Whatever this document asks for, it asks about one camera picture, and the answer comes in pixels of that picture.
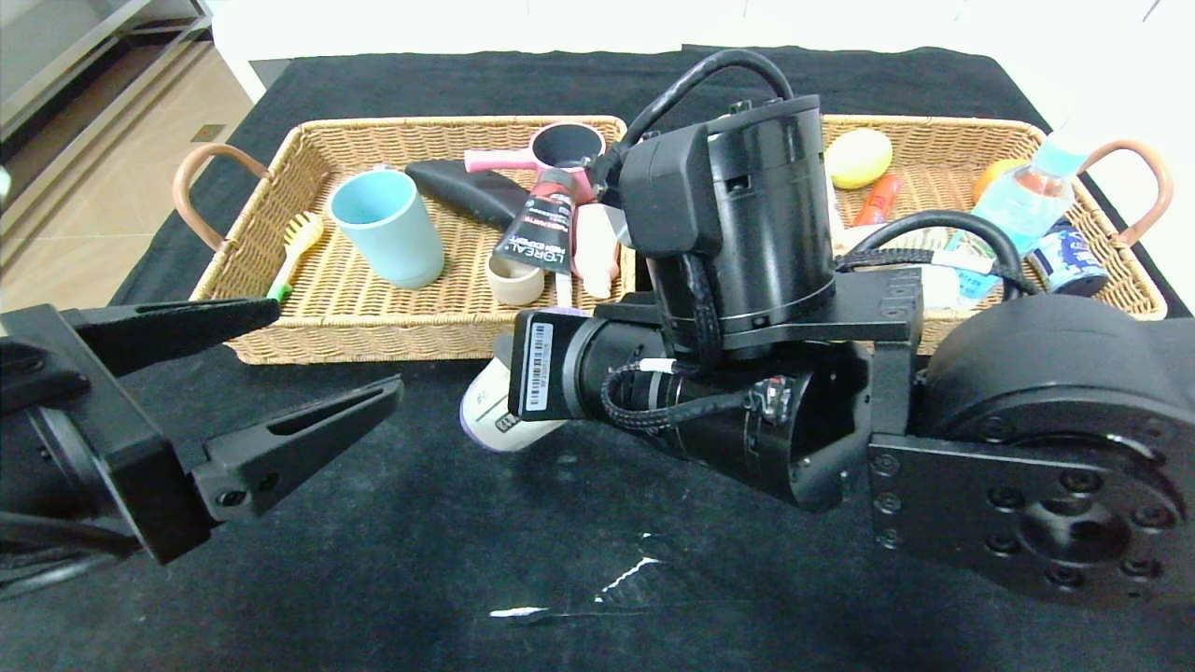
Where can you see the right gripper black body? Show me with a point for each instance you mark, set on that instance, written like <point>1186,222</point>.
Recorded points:
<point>540,366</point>

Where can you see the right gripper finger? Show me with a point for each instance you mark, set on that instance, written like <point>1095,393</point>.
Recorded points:
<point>505,350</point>

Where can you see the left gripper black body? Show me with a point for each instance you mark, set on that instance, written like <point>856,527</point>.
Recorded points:
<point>121,434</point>

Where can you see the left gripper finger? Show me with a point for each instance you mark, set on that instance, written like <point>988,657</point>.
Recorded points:
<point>177,327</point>
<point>252,476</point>

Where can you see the purple bag roll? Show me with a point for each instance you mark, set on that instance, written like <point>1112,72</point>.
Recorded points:
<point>485,411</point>

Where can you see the black L'Oreal tube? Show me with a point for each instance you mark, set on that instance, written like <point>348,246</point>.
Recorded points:
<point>537,238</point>

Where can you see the teal mug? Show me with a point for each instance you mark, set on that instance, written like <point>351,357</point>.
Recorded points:
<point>392,243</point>

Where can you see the striped bread loaf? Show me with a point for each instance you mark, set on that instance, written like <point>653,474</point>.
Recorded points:
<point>896,238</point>

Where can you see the clear water bottle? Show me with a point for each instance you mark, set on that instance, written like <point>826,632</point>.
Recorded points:
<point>1022,201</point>

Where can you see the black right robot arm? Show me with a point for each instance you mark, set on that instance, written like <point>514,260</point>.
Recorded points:
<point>1027,420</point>

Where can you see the small beige cup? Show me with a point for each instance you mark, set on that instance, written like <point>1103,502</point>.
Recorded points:
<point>513,287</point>

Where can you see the white stick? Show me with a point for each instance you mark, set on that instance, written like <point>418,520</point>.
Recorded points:
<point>563,291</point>

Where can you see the pink and white bottle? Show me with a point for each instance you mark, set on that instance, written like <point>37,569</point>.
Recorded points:
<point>593,252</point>

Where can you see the black curved pouch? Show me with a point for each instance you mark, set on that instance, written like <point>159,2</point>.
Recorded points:
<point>467,191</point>

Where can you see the pink toy saucepan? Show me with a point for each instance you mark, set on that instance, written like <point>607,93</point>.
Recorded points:
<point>565,149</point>

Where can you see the clear plastic film piece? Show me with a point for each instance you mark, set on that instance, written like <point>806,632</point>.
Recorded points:
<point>627,577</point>

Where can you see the grey metal shelf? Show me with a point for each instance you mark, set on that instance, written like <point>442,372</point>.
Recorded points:
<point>56,56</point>

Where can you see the white low cabinet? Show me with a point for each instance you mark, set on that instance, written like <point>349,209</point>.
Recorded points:
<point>653,33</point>

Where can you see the orange red sausage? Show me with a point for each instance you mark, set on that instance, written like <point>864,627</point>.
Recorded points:
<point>878,201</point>

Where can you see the yellow lemon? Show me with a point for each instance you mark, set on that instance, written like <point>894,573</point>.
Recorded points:
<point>859,159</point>

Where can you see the blue and white spray can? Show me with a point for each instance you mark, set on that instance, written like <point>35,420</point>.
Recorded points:
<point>943,285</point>

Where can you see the orange fruit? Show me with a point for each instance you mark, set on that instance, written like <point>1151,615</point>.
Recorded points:
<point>991,173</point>

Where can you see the dark blue jar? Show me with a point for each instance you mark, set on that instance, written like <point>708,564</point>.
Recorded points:
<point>1074,261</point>

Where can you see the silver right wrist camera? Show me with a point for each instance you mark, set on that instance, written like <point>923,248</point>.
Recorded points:
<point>624,224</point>

